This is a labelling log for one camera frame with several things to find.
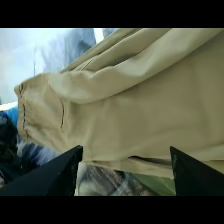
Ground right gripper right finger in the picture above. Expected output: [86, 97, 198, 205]
[169, 145, 224, 196]

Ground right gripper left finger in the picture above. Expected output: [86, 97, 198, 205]
[0, 144, 84, 196]

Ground brown pants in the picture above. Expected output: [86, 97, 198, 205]
[13, 28, 224, 180]

